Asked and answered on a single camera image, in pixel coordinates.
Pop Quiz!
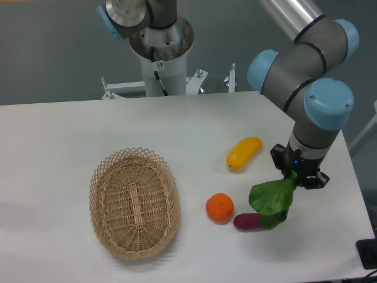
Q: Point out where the green leafy vegetable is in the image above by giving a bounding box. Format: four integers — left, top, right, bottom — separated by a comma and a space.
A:
249, 173, 297, 230

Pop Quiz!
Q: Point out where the black cable on pedestal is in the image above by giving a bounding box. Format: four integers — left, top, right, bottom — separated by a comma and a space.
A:
150, 46, 171, 97

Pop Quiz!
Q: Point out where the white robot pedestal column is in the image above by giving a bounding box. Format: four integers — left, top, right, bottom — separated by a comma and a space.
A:
129, 16, 194, 97

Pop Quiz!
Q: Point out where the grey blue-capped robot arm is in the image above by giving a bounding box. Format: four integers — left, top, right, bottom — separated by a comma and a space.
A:
96, 1, 359, 189

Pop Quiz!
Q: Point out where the white pedestal base frame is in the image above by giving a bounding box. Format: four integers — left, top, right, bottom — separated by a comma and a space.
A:
101, 62, 237, 100

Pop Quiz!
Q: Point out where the yellow mango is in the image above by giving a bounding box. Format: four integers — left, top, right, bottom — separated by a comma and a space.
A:
226, 136, 263, 170

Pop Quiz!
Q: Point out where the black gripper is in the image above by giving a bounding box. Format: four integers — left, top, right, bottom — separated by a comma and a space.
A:
270, 144, 329, 189

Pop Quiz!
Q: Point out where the white frame at right edge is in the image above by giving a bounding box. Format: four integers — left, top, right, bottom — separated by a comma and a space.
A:
348, 101, 376, 156

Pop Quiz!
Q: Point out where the purple sweet potato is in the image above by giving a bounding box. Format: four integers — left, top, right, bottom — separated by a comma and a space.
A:
233, 213, 261, 231

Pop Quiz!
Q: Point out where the orange tangerine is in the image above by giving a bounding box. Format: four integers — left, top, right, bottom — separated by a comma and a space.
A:
206, 193, 234, 225

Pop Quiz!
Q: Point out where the oval wicker basket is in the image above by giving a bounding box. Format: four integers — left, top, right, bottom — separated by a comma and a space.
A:
89, 147, 180, 260

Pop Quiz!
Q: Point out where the black device at table edge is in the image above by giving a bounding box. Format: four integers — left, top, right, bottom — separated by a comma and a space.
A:
356, 238, 376, 270

